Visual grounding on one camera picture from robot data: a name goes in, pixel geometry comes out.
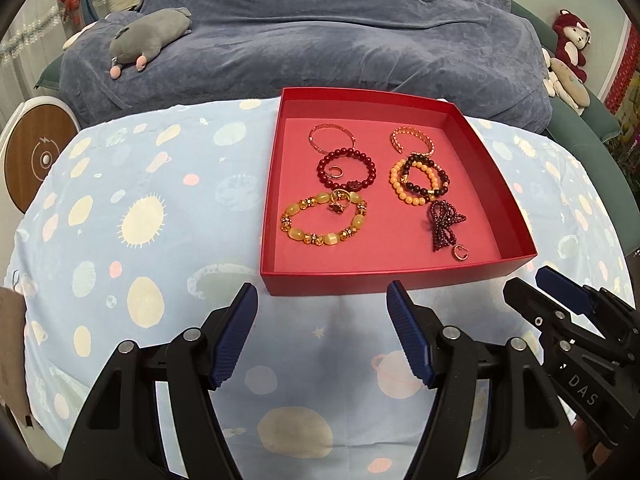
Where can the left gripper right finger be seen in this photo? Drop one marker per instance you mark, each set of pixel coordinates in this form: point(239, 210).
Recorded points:
point(445, 360)

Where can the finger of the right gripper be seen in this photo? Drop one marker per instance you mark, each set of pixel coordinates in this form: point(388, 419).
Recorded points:
point(615, 320)
point(554, 324)

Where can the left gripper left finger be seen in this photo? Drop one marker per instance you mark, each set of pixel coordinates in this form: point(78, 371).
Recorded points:
point(198, 361)

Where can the dark garnet bead strand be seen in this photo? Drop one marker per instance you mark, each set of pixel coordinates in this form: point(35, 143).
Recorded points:
point(443, 217)

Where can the light blue patterned tablecloth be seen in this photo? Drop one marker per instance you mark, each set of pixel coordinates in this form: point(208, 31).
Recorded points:
point(147, 223)

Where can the red shallow tray box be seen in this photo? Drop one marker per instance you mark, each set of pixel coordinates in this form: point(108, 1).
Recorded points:
point(395, 241)

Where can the teal sofa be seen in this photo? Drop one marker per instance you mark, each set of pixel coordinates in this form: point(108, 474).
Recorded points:
point(597, 117)

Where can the beige plush toy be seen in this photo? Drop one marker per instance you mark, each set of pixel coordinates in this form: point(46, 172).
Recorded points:
point(563, 83)

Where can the thin gold bangle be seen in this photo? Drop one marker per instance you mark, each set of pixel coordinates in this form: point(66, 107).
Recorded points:
point(328, 137)

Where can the round wooden white table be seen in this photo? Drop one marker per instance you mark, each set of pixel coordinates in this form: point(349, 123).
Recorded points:
point(31, 142)

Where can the red monkey plush toy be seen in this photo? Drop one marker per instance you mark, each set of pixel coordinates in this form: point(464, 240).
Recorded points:
point(573, 37)

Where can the grey plush mouse toy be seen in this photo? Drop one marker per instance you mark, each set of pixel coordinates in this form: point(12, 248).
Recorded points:
point(142, 40)

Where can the blue-grey sofa cover blanket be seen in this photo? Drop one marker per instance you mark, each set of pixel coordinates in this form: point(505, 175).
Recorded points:
point(476, 54)

